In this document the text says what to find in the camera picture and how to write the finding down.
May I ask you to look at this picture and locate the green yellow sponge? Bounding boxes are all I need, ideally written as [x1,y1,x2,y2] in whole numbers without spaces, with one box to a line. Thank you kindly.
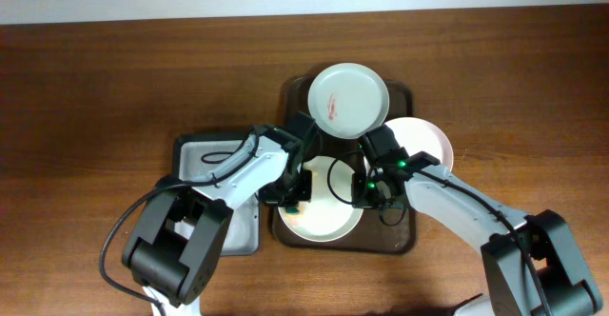
[283,205,301,217]

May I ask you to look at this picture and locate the white bowl plate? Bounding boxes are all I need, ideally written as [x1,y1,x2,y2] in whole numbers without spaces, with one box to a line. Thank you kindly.
[279,156,363,243]

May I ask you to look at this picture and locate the pale green plate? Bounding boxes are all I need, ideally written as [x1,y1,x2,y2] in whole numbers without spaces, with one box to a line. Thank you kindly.
[307,63,389,139]

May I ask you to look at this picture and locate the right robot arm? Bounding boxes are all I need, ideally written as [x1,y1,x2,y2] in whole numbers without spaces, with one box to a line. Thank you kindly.
[358,125,603,316]

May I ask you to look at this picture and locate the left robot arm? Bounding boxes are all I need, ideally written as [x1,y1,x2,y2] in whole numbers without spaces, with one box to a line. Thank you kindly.
[122,112,317,306]

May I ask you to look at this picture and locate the large brown serving tray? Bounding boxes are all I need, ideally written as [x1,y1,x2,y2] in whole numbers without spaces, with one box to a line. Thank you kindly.
[269,75,418,255]

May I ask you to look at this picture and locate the small grey metal tray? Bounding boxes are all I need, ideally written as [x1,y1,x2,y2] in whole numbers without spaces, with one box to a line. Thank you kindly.
[171,131,261,256]

